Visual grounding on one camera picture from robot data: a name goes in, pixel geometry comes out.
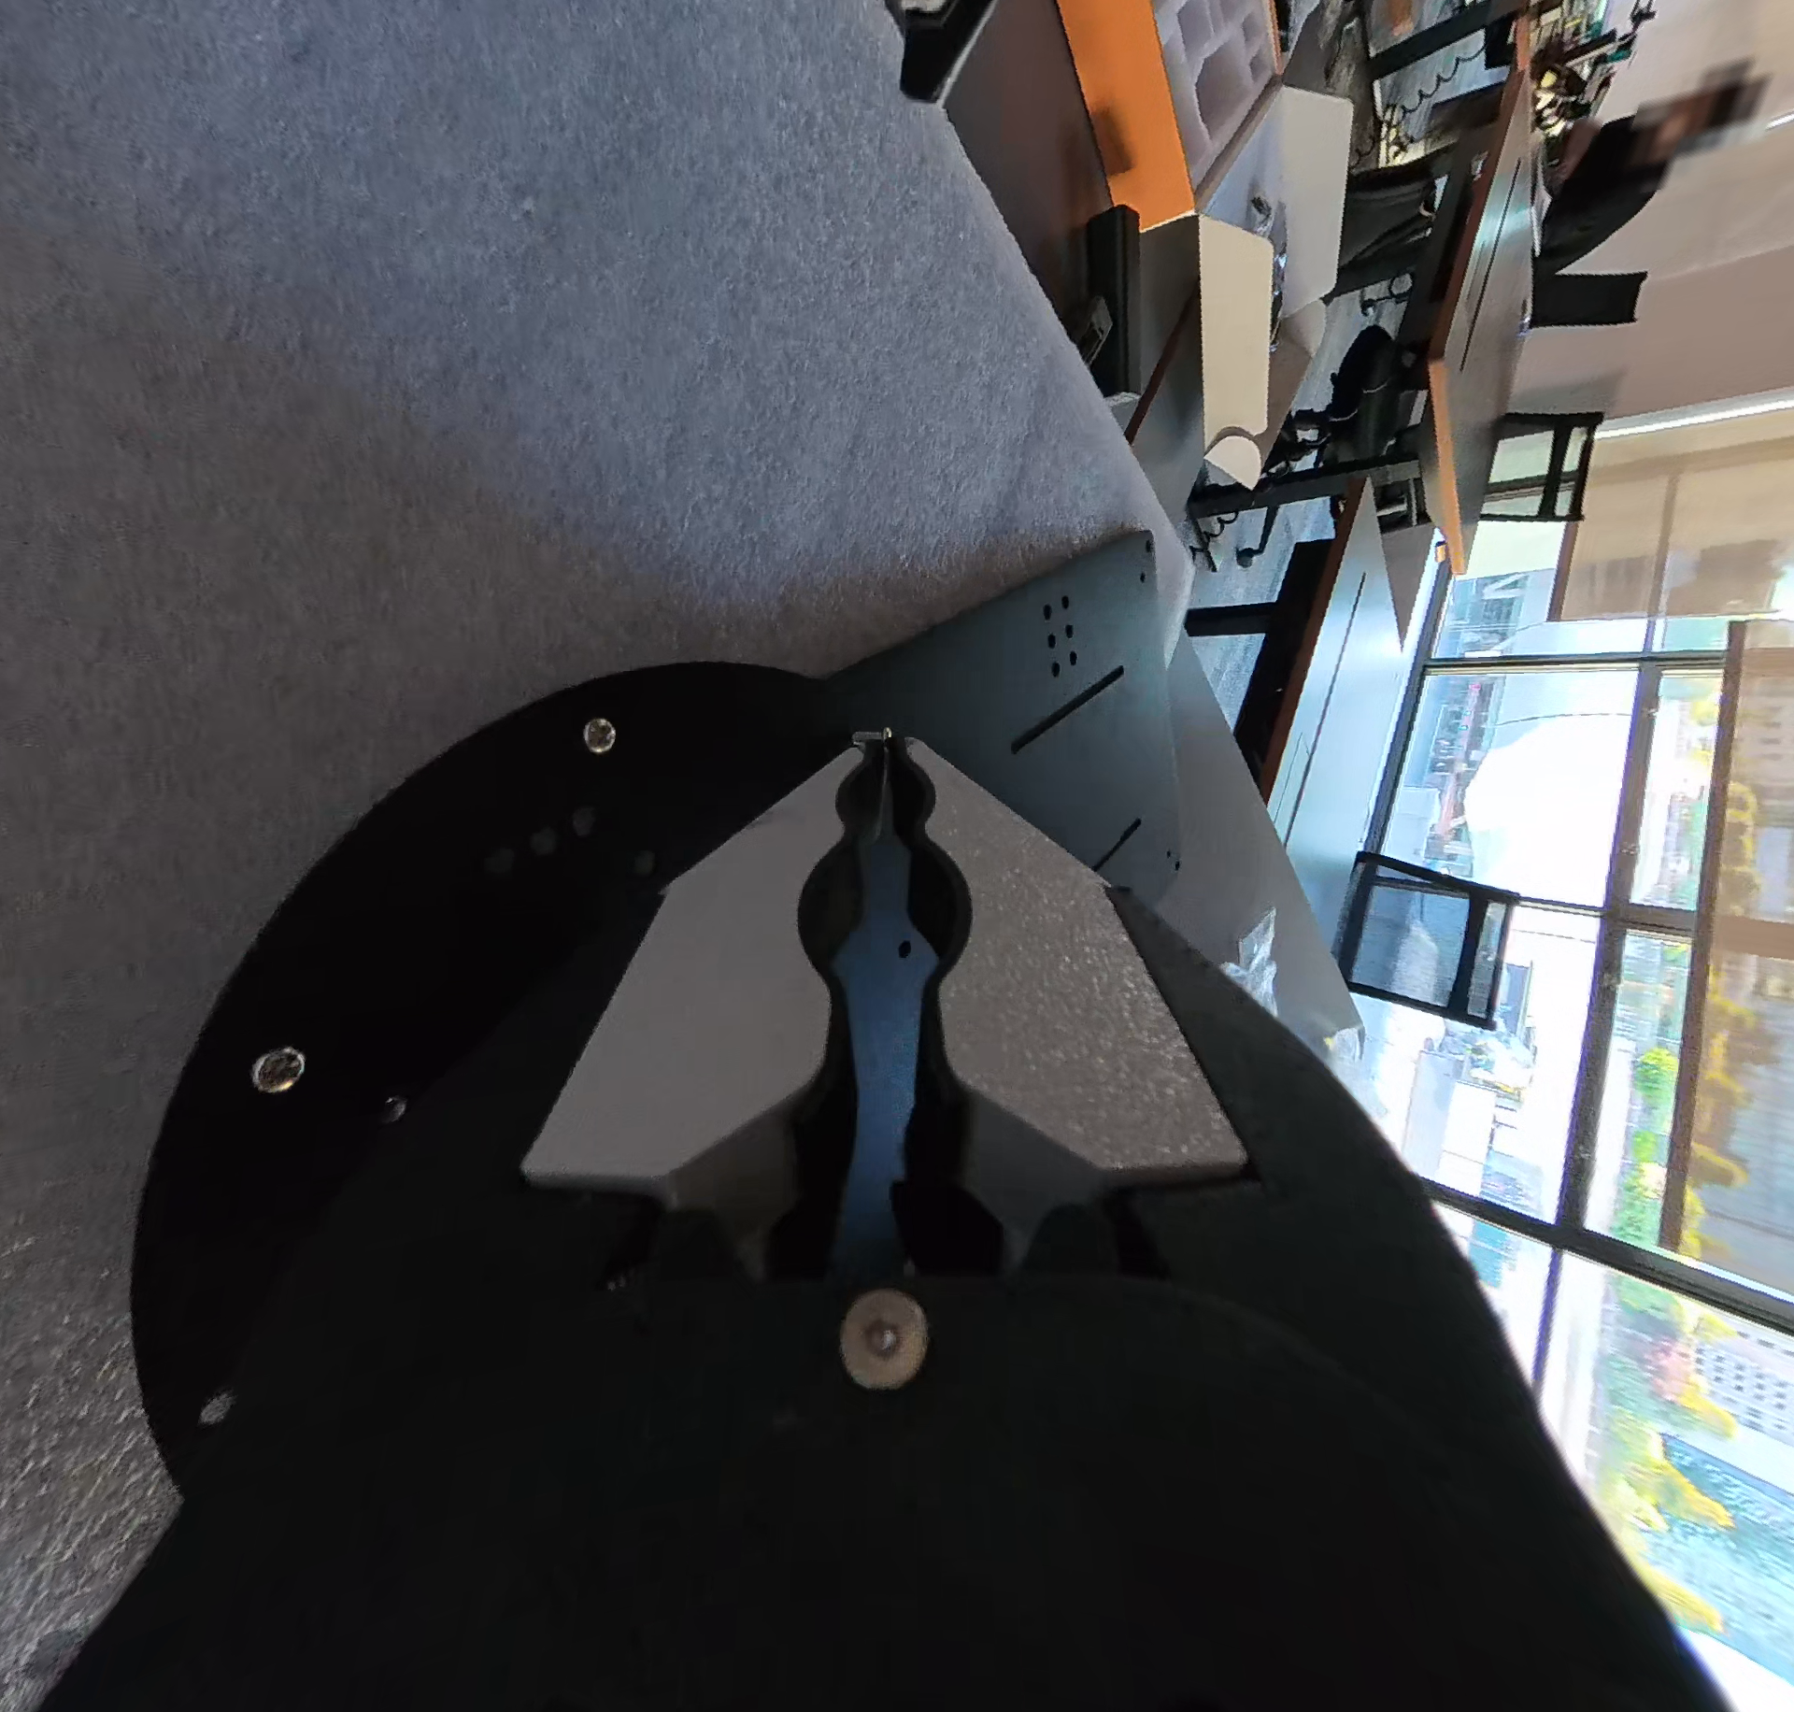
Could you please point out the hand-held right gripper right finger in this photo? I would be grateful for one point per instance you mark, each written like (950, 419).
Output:
(1094, 1041)

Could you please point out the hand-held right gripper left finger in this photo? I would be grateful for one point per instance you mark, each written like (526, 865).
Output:
(674, 1041)

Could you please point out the black metal base plate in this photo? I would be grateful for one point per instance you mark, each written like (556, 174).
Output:
(464, 971)

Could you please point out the clear plastic bag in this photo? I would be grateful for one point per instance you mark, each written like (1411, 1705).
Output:
(1253, 963)

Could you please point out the black mesh chair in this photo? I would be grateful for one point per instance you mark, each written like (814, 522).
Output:
(1423, 942)
(1543, 467)

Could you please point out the black office chair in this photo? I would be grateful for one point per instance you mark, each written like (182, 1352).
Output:
(1366, 387)

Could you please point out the white foam sheet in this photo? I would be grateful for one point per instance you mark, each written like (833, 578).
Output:
(421, 339)

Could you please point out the orange-edged grey table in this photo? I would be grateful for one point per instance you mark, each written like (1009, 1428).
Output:
(1486, 312)

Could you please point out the orange box with white lid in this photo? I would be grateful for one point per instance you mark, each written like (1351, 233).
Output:
(1121, 88)

